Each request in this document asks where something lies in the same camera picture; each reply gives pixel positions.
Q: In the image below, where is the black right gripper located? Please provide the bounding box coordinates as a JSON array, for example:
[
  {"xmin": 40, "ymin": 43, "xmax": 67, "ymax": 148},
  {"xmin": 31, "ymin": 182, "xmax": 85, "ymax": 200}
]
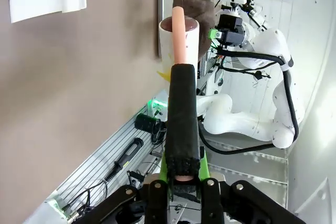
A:
[{"xmin": 208, "ymin": 13, "xmax": 247, "ymax": 47}]

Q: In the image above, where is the pink-handled white lint roller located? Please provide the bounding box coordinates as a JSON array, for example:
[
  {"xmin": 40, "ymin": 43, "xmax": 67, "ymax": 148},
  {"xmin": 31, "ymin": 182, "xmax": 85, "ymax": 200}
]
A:
[{"xmin": 158, "ymin": 6, "xmax": 202, "ymax": 183}]

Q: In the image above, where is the green-lit device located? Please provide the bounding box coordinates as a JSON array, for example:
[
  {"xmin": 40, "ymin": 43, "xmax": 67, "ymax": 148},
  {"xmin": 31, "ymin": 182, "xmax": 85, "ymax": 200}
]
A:
[{"xmin": 146, "ymin": 98, "xmax": 169, "ymax": 118}]

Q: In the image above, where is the black cylindrical knob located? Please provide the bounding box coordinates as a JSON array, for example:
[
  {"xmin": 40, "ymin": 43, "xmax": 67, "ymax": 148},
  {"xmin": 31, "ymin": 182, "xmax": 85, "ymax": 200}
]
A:
[{"xmin": 134, "ymin": 113, "xmax": 161, "ymax": 133}]

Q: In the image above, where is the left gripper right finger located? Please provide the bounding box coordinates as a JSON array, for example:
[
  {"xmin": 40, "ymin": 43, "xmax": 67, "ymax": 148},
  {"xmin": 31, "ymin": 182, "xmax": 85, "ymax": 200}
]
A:
[{"xmin": 198, "ymin": 153, "xmax": 308, "ymax": 224}]

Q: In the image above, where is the yellow paper scrap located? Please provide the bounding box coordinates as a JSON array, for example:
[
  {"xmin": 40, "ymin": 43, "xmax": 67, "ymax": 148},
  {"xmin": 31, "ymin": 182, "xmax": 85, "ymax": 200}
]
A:
[{"xmin": 156, "ymin": 67, "xmax": 172, "ymax": 82}]

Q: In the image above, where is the silver metal tray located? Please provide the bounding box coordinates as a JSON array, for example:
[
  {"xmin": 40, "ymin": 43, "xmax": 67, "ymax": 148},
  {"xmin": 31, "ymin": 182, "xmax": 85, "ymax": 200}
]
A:
[{"xmin": 157, "ymin": 0, "xmax": 212, "ymax": 58}]

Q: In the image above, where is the aluminium profile table frame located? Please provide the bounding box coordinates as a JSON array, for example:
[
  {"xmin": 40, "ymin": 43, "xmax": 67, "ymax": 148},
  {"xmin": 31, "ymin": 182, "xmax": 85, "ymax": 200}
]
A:
[{"xmin": 44, "ymin": 89, "xmax": 169, "ymax": 224}]

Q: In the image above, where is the thin black cable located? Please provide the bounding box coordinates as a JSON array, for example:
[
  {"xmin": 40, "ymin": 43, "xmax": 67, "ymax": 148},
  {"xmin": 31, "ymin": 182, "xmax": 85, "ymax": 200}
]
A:
[{"xmin": 219, "ymin": 57, "xmax": 271, "ymax": 80}]

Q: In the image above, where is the brown towel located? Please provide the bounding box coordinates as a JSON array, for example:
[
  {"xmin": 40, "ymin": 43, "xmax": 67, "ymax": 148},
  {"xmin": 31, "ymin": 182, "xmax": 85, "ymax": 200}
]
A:
[{"xmin": 173, "ymin": 0, "xmax": 215, "ymax": 61}]

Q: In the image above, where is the black cable bundle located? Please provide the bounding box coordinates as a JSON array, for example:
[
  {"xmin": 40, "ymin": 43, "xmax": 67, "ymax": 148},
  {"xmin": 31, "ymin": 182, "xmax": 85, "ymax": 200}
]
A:
[{"xmin": 61, "ymin": 168, "xmax": 148, "ymax": 221}]

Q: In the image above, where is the black tool handle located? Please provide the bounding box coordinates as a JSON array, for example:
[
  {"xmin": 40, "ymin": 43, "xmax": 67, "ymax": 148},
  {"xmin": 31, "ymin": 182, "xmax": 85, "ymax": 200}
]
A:
[{"xmin": 104, "ymin": 137, "xmax": 144, "ymax": 182}]

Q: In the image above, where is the metal base plate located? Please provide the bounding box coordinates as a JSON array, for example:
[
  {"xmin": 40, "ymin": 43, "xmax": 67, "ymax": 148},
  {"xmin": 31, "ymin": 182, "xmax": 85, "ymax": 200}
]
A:
[{"xmin": 202, "ymin": 140, "xmax": 289, "ymax": 186}]

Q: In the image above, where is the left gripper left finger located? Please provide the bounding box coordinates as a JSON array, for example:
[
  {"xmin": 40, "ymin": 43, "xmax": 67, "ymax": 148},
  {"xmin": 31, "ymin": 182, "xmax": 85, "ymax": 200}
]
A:
[{"xmin": 76, "ymin": 153, "xmax": 170, "ymax": 224}]

